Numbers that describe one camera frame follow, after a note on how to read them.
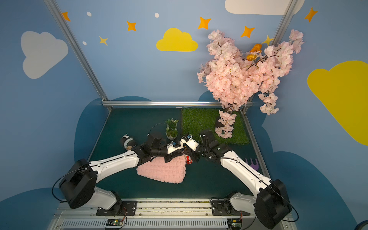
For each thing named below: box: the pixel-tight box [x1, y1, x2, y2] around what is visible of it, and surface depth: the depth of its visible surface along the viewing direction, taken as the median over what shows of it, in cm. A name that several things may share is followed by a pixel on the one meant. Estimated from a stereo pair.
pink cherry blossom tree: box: [197, 29, 305, 139], surface depth 70 cm
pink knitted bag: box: [136, 154, 187, 184], surface depth 82 cm
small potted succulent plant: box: [165, 117, 180, 140], surface depth 103 cm
